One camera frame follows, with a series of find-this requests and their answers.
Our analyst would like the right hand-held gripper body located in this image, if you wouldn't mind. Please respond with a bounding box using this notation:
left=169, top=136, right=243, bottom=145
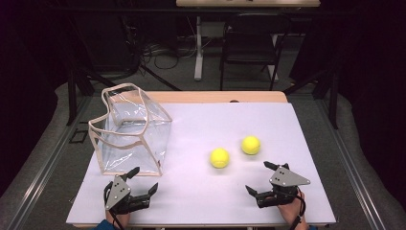
left=255, top=163, right=311, bottom=209

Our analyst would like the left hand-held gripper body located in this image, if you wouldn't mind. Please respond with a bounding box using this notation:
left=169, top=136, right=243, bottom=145
left=102, top=174, right=151, bottom=216

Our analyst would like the clear plastic bag beige trim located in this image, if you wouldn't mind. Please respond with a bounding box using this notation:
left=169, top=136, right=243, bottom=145
left=88, top=82, right=173, bottom=177

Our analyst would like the yellow tennis ball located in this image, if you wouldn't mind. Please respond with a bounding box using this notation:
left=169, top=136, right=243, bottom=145
left=240, top=135, right=261, bottom=156
left=209, top=147, right=231, bottom=170

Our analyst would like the person's left hand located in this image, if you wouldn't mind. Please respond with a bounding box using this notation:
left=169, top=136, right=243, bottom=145
left=105, top=209, right=131, bottom=229

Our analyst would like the person's right hand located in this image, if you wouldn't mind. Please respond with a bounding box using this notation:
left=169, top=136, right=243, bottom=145
left=276, top=191, right=307, bottom=225

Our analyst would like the white table cover sheet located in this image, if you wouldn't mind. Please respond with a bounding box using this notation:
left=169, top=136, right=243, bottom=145
left=65, top=102, right=337, bottom=225

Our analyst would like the black metal stand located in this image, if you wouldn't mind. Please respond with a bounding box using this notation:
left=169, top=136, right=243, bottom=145
left=65, top=15, right=97, bottom=127
left=282, top=68, right=340, bottom=130

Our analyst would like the black tripod leg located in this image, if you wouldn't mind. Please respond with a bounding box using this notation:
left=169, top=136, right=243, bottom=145
left=139, top=63, right=182, bottom=92

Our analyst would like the black folding chair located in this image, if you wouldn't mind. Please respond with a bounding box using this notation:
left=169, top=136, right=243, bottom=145
left=219, top=12, right=292, bottom=92

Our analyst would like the white-legged background desk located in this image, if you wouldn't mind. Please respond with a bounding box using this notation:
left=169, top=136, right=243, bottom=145
left=175, top=0, right=321, bottom=82

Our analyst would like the left hand-held gripper black cable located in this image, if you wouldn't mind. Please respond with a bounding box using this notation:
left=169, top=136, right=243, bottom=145
left=108, top=209, right=125, bottom=230

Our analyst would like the hand-held gripper black cable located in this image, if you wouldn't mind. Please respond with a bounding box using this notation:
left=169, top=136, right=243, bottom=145
left=108, top=209, right=125, bottom=230
left=288, top=187, right=307, bottom=230

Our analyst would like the right hand-held gripper black cable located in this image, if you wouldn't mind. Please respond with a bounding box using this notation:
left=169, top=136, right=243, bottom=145
left=288, top=187, right=307, bottom=230

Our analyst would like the grey metal floor rail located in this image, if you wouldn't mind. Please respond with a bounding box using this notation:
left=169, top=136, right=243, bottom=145
left=314, top=95, right=387, bottom=230
left=6, top=95, right=94, bottom=230

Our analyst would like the bundle of floor cables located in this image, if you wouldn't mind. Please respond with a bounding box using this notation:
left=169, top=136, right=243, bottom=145
left=140, top=34, right=199, bottom=71

